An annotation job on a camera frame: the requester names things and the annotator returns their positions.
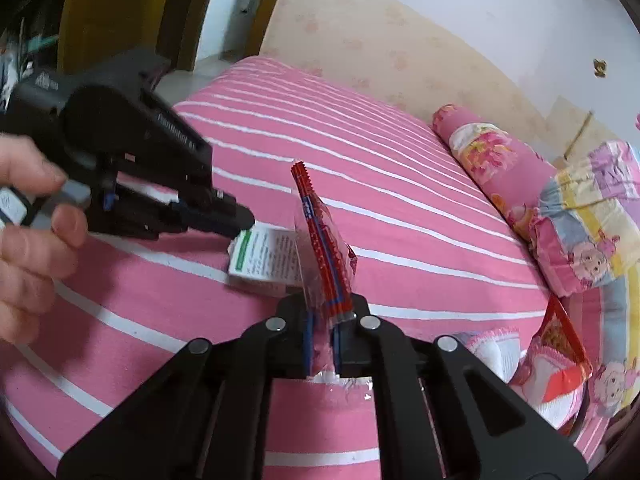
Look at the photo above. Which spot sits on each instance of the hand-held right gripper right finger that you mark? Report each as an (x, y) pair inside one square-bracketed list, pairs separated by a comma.
[(338, 347)]

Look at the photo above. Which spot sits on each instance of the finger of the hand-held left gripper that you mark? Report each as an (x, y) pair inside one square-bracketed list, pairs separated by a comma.
[(232, 212), (135, 215)]

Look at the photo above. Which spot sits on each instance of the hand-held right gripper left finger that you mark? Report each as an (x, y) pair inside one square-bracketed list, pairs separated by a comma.
[(308, 345)]

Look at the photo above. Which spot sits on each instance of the white green striped paper box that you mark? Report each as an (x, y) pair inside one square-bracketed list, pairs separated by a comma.
[(265, 255)]

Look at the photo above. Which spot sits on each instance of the clear red striped wrapper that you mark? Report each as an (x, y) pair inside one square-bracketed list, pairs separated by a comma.
[(325, 250)]

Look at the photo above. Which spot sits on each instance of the red snack bag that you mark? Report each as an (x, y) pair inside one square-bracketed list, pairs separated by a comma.
[(555, 340)]

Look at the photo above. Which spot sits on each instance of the person's left hand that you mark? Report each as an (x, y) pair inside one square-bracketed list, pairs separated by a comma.
[(30, 270)]

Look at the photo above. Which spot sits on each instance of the dark cluttered shelf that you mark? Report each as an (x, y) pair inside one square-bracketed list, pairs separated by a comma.
[(25, 20)]

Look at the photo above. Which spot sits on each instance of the pink striped bed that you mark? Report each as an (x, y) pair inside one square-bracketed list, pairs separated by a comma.
[(350, 160)]

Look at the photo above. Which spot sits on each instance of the pink printed bolster pillow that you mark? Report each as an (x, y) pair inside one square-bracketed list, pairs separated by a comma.
[(480, 150)]

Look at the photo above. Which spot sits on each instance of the colourful patchwork pillow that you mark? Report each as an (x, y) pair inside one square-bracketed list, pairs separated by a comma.
[(590, 220)]

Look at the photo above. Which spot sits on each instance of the wooden door frame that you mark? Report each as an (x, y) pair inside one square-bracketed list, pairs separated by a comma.
[(100, 10)]

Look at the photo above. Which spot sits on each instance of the brass wall hook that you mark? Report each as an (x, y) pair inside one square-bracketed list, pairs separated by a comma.
[(600, 67)]

